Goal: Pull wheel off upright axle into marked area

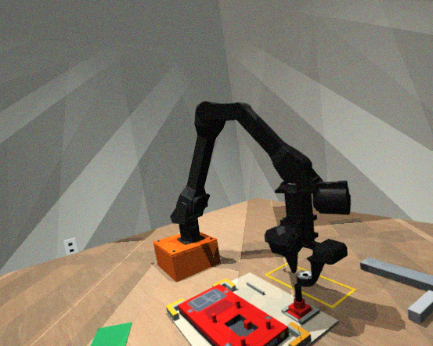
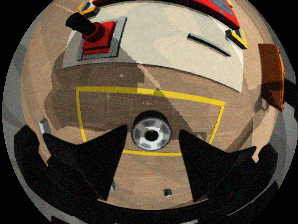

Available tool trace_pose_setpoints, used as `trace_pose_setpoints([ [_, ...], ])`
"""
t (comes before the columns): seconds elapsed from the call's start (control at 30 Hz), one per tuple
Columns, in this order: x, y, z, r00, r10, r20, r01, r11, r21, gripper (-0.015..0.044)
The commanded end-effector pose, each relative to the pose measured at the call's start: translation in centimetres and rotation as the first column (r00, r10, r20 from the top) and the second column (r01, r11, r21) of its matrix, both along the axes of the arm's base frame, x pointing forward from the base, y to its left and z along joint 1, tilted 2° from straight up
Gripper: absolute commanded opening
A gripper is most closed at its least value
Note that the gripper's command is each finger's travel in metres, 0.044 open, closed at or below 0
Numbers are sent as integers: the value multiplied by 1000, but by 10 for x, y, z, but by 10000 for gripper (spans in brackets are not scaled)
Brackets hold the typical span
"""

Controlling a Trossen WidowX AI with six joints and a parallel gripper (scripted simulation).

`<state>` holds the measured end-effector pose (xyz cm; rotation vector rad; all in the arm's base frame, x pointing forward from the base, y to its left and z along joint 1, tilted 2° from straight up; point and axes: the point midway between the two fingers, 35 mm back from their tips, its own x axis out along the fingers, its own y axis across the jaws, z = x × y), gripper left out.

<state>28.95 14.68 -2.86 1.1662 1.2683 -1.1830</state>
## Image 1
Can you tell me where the black and grey wheel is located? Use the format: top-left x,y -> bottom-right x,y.
297,270 -> 315,287

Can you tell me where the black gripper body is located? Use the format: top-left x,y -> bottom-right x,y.
265,212 -> 348,265

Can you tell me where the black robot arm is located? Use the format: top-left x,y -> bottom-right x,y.
170,101 -> 351,257

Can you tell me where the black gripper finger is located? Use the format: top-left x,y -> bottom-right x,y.
285,251 -> 298,273
307,256 -> 325,283

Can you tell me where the yellow rectangular outline on table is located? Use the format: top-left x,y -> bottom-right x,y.
264,263 -> 356,308

